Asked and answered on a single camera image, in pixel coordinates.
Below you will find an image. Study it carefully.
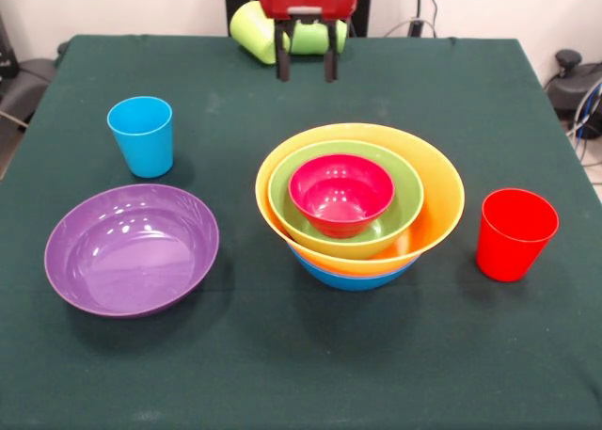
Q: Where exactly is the green plastic cup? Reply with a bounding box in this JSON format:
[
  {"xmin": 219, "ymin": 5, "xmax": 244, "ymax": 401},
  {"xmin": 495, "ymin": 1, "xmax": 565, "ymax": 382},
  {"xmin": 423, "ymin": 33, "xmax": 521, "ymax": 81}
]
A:
[{"xmin": 287, "ymin": 18, "xmax": 349, "ymax": 56}]

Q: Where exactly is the yellow-green plastic cup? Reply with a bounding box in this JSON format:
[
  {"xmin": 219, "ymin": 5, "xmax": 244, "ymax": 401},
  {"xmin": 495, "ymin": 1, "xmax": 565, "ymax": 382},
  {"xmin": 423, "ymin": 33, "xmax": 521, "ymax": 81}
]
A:
[{"xmin": 229, "ymin": 0, "xmax": 279, "ymax": 66}]

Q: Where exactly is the magenta plastic bowl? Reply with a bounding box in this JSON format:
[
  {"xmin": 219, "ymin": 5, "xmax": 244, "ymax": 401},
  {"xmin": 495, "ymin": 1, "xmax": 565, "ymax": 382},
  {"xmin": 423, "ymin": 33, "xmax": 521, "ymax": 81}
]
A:
[{"xmin": 288, "ymin": 153, "xmax": 395, "ymax": 240}]

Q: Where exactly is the green plastic bowl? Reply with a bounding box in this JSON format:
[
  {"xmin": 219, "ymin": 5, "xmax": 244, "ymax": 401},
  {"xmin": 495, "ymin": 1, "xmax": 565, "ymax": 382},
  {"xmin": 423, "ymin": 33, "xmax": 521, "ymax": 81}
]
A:
[{"xmin": 267, "ymin": 139, "xmax": 425, "ymax": 261}]

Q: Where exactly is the blue plastic cup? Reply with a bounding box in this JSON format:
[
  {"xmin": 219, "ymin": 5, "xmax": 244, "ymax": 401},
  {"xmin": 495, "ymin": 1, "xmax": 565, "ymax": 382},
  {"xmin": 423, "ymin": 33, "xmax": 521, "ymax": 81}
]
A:
[{"xmin": 106, "ymin": 96, "xmax": 174, "ymax": 179}]

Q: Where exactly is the orange plastic bowl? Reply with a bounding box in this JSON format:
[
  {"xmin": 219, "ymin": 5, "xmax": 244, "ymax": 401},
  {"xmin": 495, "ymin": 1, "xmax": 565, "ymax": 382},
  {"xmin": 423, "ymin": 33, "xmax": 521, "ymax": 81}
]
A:
[{"xmin": 254, "ymin": 122, "xmax": 466, "ymax": 279}]

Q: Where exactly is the blue plastic bowl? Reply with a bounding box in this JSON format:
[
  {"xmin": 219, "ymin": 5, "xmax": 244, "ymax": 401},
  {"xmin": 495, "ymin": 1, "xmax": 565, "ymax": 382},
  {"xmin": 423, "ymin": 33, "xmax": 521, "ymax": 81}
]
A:
[{"xmin": 290, "ymin": 248, "xmax": 421, "ymax": 293}]

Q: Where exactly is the purple plastic bowl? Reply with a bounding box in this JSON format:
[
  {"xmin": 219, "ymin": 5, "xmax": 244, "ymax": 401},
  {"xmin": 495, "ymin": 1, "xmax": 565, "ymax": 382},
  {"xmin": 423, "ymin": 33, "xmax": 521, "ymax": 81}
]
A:
[{"xmin": 43, "ymin": 183, "xmax": 221, "ymax": 319}]

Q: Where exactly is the red plastic cup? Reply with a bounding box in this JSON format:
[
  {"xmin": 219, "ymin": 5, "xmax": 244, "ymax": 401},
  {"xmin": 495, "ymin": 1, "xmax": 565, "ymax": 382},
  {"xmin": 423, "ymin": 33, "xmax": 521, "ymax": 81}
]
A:
[{"xmin": 475, "ymin": 187, "xmax": 561, "ymax": 283}]

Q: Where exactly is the dark green tablecloth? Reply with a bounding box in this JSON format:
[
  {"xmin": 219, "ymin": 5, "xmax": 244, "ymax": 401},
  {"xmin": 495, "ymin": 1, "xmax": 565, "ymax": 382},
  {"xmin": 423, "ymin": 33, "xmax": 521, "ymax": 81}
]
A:
[{"xmin": 0, "ymin": 34, "xmax": 602, "ymax": 430}]

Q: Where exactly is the tangle of cables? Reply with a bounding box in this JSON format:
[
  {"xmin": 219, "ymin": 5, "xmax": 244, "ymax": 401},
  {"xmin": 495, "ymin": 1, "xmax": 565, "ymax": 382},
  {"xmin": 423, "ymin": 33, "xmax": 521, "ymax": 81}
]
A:
[{"xmin": 566, "ymin": 84, "xmax": 602, "ymax": 167}]

